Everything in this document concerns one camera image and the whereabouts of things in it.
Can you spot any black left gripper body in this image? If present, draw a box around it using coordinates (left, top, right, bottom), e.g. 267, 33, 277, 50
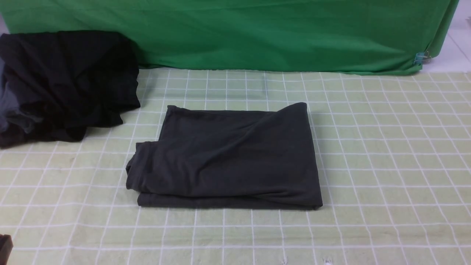
0, 234, 13, 265

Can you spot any dark gray long-sleeve shirt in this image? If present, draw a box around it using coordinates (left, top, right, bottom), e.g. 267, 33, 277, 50
125, 102, 323, 210

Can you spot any gray-blue crumpled garment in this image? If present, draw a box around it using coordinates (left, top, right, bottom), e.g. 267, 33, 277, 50
0, 59, 39, 134

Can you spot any black crumpled garment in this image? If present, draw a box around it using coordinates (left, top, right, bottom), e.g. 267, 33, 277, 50
0, 31, 140, 148

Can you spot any light green grid mat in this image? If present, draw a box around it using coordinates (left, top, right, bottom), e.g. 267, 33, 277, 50
0, 68, 471, 265

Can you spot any green backdrop cloth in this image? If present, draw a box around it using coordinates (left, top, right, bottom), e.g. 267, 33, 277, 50
1, 0, 458, 75

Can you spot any blue binder clip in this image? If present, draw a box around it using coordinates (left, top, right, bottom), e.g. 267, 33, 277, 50
413, 51, 432, 65

